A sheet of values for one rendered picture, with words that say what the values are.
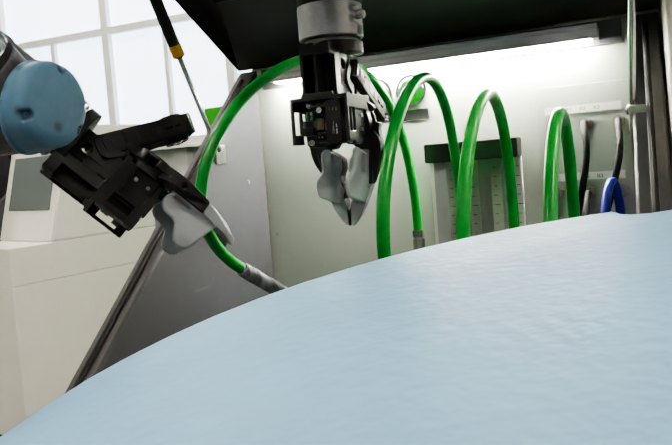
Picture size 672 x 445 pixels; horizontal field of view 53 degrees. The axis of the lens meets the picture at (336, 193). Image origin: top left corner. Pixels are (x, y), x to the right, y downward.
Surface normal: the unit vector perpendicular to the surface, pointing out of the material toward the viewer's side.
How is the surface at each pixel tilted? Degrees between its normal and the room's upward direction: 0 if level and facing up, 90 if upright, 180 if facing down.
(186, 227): 76
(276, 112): 90
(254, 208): 90
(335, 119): 90
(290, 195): 90
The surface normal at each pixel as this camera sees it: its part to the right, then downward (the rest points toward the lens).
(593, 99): -0.42, 0.08
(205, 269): 0.91, -0.05
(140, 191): 0.46, -0.21
